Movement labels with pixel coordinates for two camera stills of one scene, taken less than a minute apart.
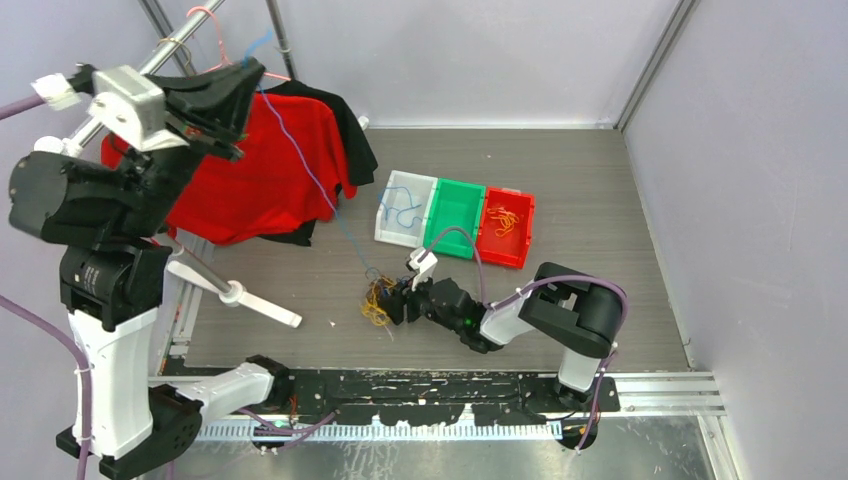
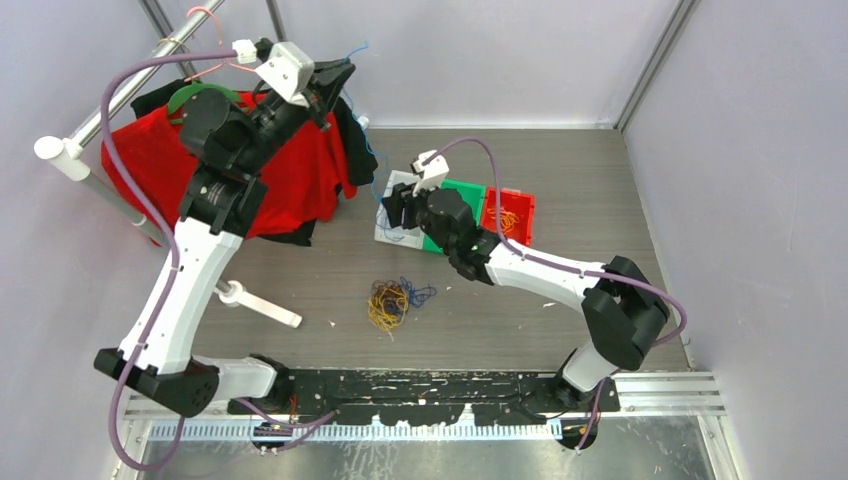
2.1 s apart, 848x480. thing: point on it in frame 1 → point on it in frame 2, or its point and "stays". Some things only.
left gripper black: x=212 y=108 → x=328 y=82
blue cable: x=357 y=250 → x=372 y=152
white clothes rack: x=61 y=145 stays
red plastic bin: x=505 y=227 stays
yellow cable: x=507 y=219 stays
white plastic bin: x=405 y=208 stays
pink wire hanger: x=225 y=61 stays
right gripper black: x=394 y=304 → x=395 y=204
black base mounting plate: x=405 y=398 stays
